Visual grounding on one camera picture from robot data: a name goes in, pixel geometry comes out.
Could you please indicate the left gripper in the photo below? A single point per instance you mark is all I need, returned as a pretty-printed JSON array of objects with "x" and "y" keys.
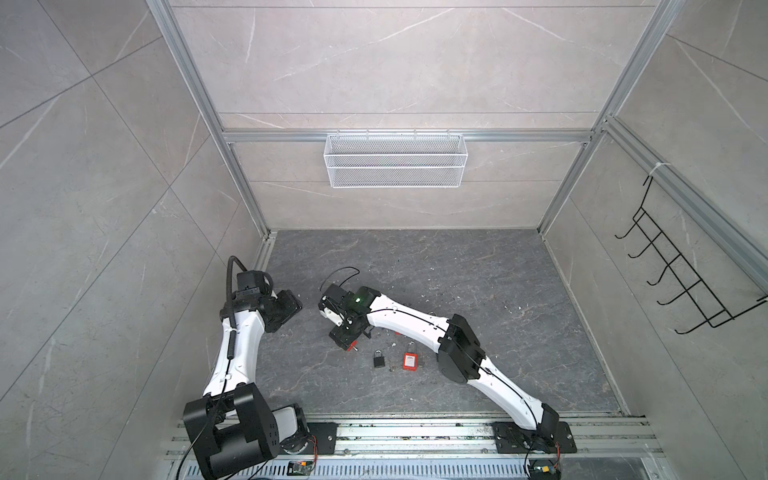
[{"x": 290, "y": 306}]

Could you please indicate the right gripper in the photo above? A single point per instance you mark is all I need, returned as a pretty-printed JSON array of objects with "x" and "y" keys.
[{"x": 342, "y": 340}]

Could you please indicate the small black padlock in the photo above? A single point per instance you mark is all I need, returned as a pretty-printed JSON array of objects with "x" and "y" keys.
[{"x": 379, "y": 359}]

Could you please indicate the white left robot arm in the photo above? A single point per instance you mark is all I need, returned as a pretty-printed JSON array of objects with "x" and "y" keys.
[{"x": 231, "y": 427}]

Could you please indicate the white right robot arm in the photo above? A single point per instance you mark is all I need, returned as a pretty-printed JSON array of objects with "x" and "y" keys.
[{"x": 534, "y": 425}]

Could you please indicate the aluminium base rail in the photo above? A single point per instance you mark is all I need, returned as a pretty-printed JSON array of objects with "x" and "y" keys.
[{"x": 596, "y": 445}]

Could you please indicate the white wire mesh basket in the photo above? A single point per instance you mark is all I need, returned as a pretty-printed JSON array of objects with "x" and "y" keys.
[{"x": 395, "y": 160}]

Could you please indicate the black wire hook rack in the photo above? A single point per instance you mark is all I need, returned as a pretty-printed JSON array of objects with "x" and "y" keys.
[{"x": 713, "y": 312}]

